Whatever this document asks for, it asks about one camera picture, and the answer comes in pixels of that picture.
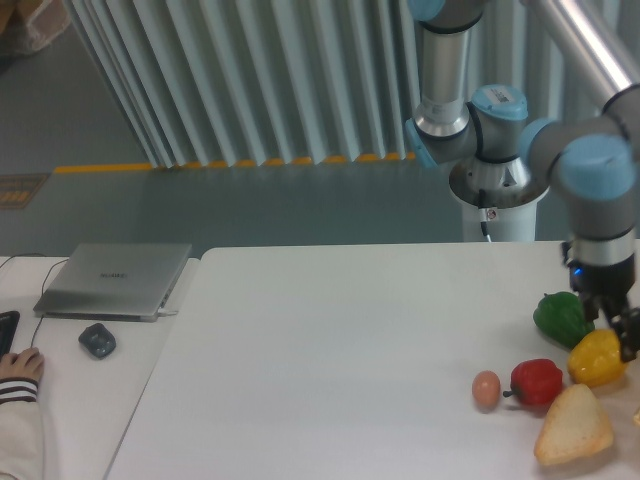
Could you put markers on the white striped sleeve forearm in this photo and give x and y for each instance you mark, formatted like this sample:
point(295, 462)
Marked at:
point(22, 436)

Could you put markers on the person's hand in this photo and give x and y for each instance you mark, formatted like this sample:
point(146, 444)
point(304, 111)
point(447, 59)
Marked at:
point(26, 365)

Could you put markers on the silver closed laptop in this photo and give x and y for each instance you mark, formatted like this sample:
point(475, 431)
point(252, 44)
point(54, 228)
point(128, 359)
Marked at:
point(114, 281)

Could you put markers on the black keyboard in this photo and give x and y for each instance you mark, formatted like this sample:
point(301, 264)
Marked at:
point(9, 322)

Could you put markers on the slice of bread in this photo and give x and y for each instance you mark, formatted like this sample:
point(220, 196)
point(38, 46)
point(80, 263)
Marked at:
point(576, 426)

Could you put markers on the brown egg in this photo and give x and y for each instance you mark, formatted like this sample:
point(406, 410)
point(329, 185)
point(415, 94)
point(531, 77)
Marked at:
point(486, 388)

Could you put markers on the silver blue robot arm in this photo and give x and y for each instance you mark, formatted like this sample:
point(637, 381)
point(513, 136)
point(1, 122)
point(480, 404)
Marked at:
point(503, 160)

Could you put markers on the green bell pepper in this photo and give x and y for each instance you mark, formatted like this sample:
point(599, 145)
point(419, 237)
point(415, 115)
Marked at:
point(560, 317)

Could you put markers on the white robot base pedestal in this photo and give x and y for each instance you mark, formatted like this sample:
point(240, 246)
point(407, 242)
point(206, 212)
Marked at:
point(495, 212)

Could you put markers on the red bell pepper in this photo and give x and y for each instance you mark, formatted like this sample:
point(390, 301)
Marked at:
point(535, 382)

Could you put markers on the yellow bell pepper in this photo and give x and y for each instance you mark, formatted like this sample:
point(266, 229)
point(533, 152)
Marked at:
point(595, 360)

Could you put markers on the dark grey computer mouse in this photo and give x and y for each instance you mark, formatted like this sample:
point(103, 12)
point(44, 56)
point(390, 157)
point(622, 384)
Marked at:
point(98, 341)

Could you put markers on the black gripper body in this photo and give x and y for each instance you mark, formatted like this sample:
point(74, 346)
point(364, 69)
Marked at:
point(596, 269)

